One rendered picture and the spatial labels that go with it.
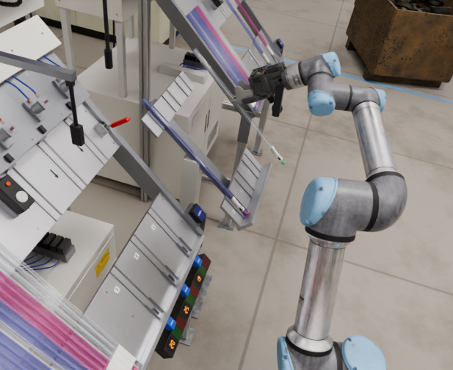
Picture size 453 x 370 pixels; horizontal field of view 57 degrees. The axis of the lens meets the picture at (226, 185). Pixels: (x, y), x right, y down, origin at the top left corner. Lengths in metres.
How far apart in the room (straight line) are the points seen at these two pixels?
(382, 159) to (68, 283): 0.95
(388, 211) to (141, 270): 0.63
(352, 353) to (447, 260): 1.64
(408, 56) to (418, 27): 0.26
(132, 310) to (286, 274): 1.25
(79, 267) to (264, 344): 0.95
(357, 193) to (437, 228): 1.94
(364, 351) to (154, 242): 0.61
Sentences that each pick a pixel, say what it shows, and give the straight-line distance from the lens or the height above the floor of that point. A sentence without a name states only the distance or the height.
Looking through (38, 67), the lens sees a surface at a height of 1.35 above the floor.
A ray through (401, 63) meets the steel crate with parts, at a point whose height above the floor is 0.25.
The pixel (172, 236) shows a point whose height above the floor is 0.78.
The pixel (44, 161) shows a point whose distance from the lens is 1.05.
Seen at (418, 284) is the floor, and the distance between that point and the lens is 2.48.
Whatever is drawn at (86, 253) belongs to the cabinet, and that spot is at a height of 0.62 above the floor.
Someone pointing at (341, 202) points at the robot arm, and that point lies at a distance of 0.93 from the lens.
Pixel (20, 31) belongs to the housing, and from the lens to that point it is 1.08.
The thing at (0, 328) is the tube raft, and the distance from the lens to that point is 0.91.
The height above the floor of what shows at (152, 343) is 0.73.
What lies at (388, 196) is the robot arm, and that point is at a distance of 0.98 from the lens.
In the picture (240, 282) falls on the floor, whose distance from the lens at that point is 2.12.
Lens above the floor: 1.72
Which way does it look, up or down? 42 degrees down
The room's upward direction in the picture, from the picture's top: 10 degrees clockwise
